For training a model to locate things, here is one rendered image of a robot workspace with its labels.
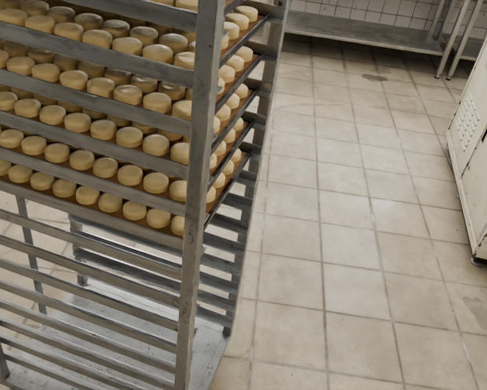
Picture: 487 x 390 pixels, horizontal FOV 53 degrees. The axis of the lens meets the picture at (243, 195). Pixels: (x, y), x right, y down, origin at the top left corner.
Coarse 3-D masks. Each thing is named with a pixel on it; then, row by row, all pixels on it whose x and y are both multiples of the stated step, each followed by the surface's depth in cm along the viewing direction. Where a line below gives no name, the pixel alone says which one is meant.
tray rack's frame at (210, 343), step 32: (32, 256) 154; (96, 288) 190; (64, 320) 176; (128, 320) 180; (0, 352) 149; (64, 352) 166; (96, 352) 168; (160, 352) 171; (224, 352) 177; (32, 384) 156; (64, 384) 158; (96, 384) 159; (192, 384) 163
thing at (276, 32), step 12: (276, 0) 107; (288, 0) 108; (276, 24) 110; (276, 36) 112; (276, 60) 115; (264, 72) 118; (276, 72) 119; (264, 108) 123; (264, 132) 127; (264, 144) 131; (252, 168) 134; (252, 192) 139; (252, 204) 142; (240, 240) 151; (240, 276) 160; (228, 312) 172
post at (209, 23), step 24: (216, 0) 65; (216, 24) 67; (216, 48) 70; (216, 72) 73; (192, 96) 75; (192, 120) 77; (192, 144) 80; (192, 168) 83; (192, 192) 86; (192, 216) 89; (192, 240) 92; (192, 264) 96; (192, 288) 100; (192, 312) 106; (192, 336) 113
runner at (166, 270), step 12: (0, 216) 113; (12, 216) 111; (36, 228) 111; (48, 228) 109; (72, 240) 109; (84, 240) 108; (108, 252) 107; (120, 252) 106; (132, 264) 107; (144, 264) 106; (156, 264) 104; (168, 276) 105; (180, 276) 104
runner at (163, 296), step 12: (0, 240) 118; (12, 240) 117; (24, 252) 118; (36, 252) 116; (48, 252) 115; (60, 264) 116; (72, 264) 114; (84, 264) 117; (96, 276) 114; (108, 276) 112; (120, 276) 115; (132, 288) 112; (144, 288) 110; (168, 300) 110
